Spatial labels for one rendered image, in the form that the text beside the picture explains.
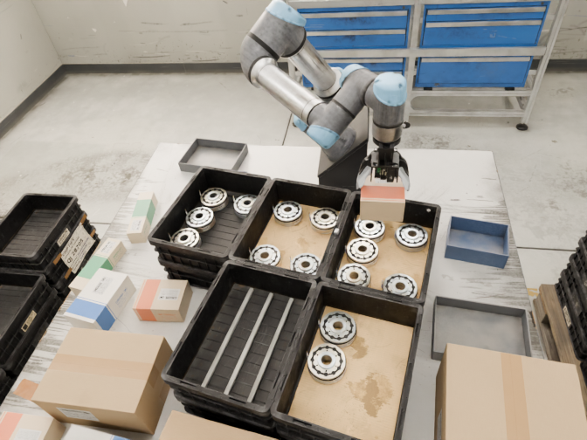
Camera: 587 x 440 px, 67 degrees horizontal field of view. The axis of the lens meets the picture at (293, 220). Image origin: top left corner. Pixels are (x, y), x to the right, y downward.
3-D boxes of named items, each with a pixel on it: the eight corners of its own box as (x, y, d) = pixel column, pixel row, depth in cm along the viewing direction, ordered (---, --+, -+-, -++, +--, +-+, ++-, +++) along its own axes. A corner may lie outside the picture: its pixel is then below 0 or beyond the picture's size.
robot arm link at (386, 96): (390, 65, 104) (416, 79, 99) (388, 106, 112) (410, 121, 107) (364, 77, 102) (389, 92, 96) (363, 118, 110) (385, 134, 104)
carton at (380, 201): (362, 182, 137) (362, 163, 132) (402, 184, 135) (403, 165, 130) (359, 219, 126) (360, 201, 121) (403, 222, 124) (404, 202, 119)
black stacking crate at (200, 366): (233, 282, 145) (226, 260, 137) (320, 303, 136) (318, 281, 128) (172, 396, 120) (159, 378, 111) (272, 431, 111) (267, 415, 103)
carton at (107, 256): (89, 299, 159) (82, 290, 154) (75, 296, 160) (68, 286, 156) (127, 250, 174) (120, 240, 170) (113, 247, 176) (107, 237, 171)
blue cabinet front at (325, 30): (303, 86, 326) (297, 8, 286) (403, 86, 314) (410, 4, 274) (302, 88, 324) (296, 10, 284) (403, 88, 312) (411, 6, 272)
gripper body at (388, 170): (369, 183, 117) (370, 147, 108) (369, 162, 123) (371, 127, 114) (398, 184, 116) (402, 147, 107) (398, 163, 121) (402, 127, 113)
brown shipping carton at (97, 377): (58, 422, 129) (30, 400, 117) (93, 352, 144) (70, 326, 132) (154, 435, 124) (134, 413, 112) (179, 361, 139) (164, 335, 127)
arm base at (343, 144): (333, 140, 187) (315, 126, 183) (358, 123, 176) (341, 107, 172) (325, 166, 178) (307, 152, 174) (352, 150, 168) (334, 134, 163)
